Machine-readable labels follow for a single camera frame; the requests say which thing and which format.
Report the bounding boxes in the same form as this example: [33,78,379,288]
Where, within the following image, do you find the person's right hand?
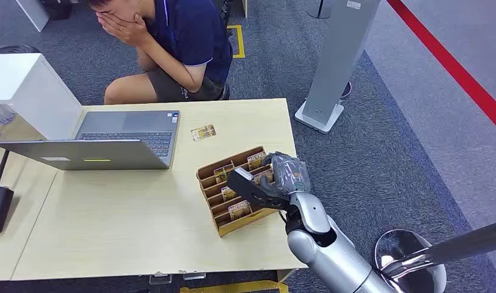
[95,9,111,33]

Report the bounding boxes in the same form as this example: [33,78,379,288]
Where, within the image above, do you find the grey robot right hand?
[259,151,312,196]

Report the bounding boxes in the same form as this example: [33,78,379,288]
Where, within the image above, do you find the person's left hand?
[104,11,150,46]

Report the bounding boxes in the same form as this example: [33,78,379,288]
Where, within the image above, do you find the person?
[86,0,234,105]

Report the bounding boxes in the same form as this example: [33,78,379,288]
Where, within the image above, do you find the brown wooden card holder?
[196,146,279,238]

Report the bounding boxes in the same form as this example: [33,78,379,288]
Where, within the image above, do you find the white furniture panel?
[15,0,51,33]

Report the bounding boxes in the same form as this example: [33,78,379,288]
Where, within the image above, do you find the black round object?
[0,44,42,55]

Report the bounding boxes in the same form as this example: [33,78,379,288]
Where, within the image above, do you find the white cabinet box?
[0,53,84,142]

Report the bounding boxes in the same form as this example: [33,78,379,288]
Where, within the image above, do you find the grey laptop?
[0,110,181,171]

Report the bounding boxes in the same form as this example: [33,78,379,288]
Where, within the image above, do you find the grey standing pillar kiosk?
[294,0,382,135]

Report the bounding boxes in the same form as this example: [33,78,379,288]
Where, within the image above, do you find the yellow tape strip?
[180,281,290,293]

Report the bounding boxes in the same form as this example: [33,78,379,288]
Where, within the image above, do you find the chrome stanchion base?
[373,229,448,293]

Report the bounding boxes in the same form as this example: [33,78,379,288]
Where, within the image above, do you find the dark round stand base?
[306,0,332,20]

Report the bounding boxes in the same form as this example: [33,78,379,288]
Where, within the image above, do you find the chrome stanchion pole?
[379,219,496,281]

